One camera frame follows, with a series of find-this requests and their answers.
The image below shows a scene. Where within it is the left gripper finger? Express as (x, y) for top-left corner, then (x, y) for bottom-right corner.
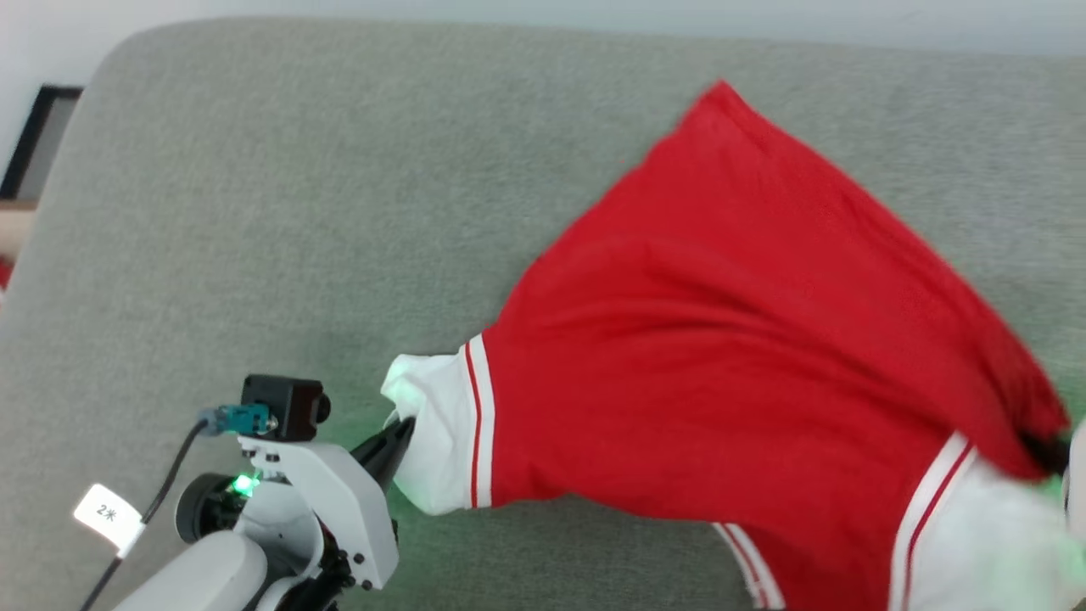
(351, 416), (417, 494)

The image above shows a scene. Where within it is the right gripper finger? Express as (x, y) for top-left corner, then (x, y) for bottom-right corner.
(1022, 431), (1072, 478)

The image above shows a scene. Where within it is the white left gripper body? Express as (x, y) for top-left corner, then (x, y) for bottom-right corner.
(233, 433), (400, 592)

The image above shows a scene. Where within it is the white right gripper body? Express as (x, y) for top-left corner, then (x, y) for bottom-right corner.
(1064, 419), (1086, 545)

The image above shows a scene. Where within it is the red and white shirt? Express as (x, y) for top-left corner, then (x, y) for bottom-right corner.
(380, 80), (1086, 611)

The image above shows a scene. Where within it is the grey fabric sofa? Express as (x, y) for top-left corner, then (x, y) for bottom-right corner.
(0, 17), (1086, 611)

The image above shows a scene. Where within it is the teal cable connector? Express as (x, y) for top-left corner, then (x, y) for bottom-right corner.
(199, 403), (278, 436)

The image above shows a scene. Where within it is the white cable label tag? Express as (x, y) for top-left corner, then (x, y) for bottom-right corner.
(73, 483), (146, 558)

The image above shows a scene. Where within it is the black rectangular frame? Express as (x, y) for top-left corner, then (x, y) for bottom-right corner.
(0, 84), (85, 202)

